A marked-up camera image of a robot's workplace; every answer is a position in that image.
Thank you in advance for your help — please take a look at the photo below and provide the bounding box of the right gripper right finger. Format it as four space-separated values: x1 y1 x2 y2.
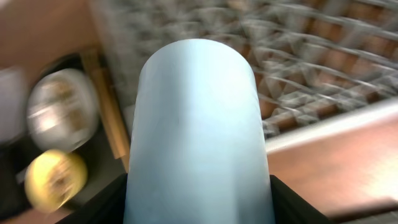
270 175 333 224

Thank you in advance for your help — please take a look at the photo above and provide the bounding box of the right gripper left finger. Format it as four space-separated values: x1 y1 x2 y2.
57 174 127 224

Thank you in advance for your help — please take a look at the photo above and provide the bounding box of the yellow bowl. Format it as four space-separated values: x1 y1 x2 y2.
24 149 88 213

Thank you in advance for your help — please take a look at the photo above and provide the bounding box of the blue plastic cup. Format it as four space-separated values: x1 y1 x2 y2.
124 39 275 224

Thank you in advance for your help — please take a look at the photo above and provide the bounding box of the grey dishwasher rack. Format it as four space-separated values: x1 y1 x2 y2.
91 0 397 151

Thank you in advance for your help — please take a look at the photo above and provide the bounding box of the round black tray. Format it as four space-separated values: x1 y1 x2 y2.
0 52 131 218

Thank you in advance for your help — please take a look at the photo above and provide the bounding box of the wooden chopstick outer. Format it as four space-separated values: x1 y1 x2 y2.
80 49 129 159

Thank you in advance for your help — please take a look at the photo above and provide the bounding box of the grey plate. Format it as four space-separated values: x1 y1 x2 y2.
27 68 99 152

